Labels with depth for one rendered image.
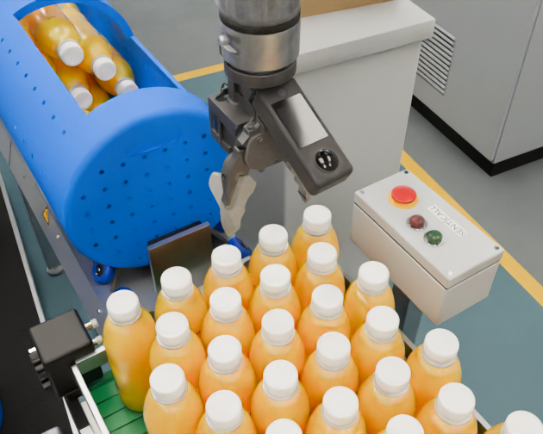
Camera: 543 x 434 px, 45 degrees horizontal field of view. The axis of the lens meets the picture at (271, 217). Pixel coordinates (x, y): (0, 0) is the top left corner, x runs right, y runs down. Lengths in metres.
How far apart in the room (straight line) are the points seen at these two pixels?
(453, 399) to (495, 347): 1.47
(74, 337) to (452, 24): 2.11
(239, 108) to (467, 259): 0.38
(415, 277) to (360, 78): 0.50
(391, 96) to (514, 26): 1.16
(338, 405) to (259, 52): 0.38
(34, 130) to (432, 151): 2.10
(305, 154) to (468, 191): 2.12
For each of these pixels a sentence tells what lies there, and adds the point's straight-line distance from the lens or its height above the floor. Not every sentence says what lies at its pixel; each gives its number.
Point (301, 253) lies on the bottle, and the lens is 0.94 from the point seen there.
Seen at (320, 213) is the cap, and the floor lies 1.11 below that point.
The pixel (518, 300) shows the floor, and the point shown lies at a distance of 2.38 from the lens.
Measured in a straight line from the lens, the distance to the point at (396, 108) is 1.40.
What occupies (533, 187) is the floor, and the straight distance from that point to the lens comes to 2.83.
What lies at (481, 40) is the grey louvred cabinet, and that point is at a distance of 2.62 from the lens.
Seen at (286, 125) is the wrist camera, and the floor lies 1.37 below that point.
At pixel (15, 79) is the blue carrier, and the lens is 1.12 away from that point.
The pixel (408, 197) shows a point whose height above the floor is 1.11.
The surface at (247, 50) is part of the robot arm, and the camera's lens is 0.61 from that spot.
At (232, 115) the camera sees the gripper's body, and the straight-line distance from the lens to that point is 0.68.
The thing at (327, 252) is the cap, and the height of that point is 1.11.
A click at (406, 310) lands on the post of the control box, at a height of 0.93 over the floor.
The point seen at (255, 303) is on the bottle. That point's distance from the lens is 0.87.
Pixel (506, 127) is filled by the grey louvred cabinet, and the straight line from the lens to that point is 2.66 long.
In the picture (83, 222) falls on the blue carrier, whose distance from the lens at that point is 0.95.
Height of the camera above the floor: 1.74
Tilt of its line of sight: 44 degrees down
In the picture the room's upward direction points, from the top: straight up
